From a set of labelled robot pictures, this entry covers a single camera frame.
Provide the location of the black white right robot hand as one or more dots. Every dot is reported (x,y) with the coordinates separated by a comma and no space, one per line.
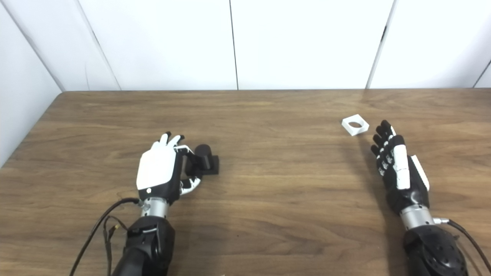
(402,172)

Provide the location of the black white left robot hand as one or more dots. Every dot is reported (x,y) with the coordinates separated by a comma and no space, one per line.
(157,168)

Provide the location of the black peg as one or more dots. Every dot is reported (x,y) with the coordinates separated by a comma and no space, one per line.
(205,159)

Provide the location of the white square piece with hole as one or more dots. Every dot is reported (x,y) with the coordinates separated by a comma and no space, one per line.
(349,129)

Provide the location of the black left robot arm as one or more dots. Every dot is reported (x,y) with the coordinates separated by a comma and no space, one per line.
(149,245)

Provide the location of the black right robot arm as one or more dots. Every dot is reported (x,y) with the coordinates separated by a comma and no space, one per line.
(435,253)

